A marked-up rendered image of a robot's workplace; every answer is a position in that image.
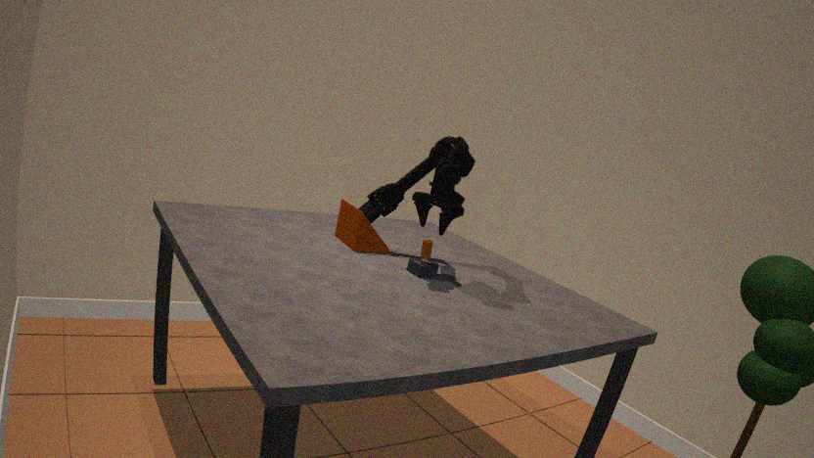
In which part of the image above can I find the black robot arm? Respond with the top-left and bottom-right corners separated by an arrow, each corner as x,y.
358,136 -> 475,223

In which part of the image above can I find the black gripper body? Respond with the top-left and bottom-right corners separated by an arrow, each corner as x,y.
412,179 -> 465,216

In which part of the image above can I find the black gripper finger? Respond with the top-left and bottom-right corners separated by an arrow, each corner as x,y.
414,202 -> 433,227
439,212 -> 460,235

